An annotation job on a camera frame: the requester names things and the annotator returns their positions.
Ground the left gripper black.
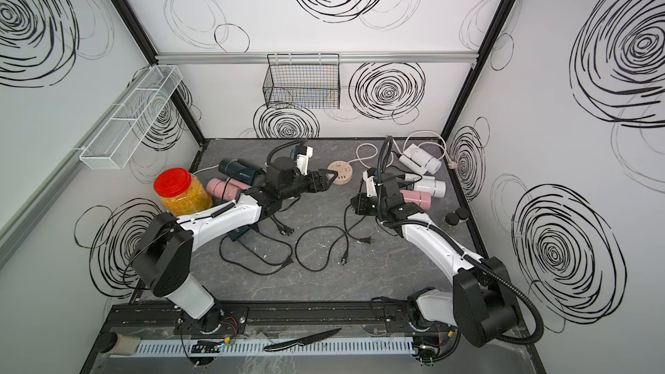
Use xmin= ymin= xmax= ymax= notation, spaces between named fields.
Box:
xmin=280 ymin=170 xmax=339 ymax=204

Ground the pink hair dryer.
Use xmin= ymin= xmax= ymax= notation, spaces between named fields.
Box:
xmin=206 ymin=178 xmax=249 ymax=201
xmin=401 ymin=190 xmax=432 ymax=211

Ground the round beige power strip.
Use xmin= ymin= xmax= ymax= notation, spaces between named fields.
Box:
xmin=327 ymin=161 xmax=353 ymax=186

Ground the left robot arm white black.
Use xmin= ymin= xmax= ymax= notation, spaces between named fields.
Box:
xmin=129 ymin=158 xmax=338 ymax=320

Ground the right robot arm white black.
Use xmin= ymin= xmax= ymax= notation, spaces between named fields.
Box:
xmin=351 ymin=168 xmax=545 ymax=347

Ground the dark green hair dryer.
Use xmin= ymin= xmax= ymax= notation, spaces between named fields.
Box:
xmin=218 ymin=159 xmax=265 ymax=186

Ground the white hair dryer middle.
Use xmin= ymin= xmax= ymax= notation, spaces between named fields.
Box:
xmin=404 ymin=173 xmax=447 ymax=198

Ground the white hair dryer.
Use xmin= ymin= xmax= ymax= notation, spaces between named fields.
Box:
xmin=404 ymin=173 xmax=447 ymax=198
xmin=399 ymin=144 xmax=443 ymax=175

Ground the white hair dryer back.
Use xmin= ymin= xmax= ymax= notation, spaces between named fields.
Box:
xmin=399 ymin=144 xmax=443 ymax=175

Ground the spice bottle black cap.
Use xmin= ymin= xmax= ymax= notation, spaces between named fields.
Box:
xmin=443 ymin=212 xmax=460 ymax=227

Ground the jar with red lid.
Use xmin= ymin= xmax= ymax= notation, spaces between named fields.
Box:
xmin=153 ymin=168 xmax=213 ymax=216

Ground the white vent strip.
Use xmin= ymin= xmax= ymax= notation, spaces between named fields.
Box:
xmin=110 ymin=336 xmax=417 ymax=358

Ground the black kitchen knife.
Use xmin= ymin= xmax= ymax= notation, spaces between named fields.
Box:
xmin=263 ymin=327 xmax=342 ymax=353

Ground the beige power strip cord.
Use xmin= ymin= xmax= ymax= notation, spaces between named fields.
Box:
xmin=346 ymin=130 xmax=458 ymax=171

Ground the black wire basket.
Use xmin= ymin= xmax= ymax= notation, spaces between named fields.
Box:
xmin=263 ymin=53 xmax=341 ymax=109

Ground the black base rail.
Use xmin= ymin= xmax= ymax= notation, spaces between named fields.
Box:
xmin=106 ymin=298 xmax=521 ymax=336

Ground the white wire shelf basket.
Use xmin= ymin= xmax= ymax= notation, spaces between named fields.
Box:
xmin=79 ymin=65 xmax=182 ymax=170

